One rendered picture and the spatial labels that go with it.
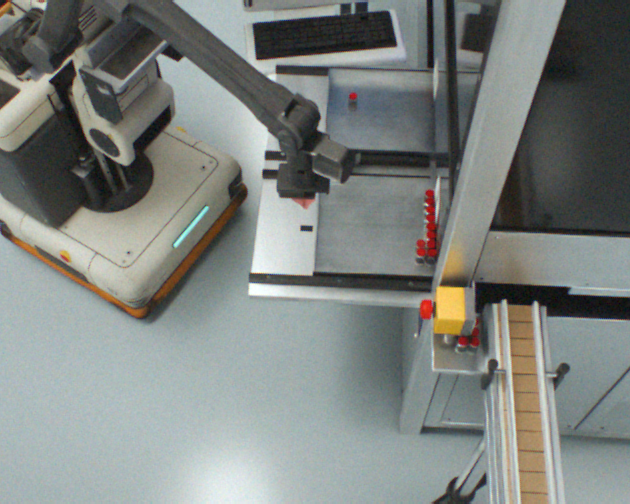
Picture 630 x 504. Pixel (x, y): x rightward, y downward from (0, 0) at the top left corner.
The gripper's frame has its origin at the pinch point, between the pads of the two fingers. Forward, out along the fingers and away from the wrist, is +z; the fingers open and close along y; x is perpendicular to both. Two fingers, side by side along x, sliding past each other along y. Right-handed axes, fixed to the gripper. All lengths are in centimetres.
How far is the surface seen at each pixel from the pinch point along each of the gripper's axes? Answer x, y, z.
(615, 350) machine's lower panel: -11, 71, 39
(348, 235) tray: 6.3, 8.2, 20.4
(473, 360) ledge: -22.5, 35.6, 22.0
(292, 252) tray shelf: 1.1, -4.3, 20.4
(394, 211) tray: 13.5, 18.5, 20.5
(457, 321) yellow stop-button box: -21.0, 30.6, 7.6
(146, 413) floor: -8, -57, 107
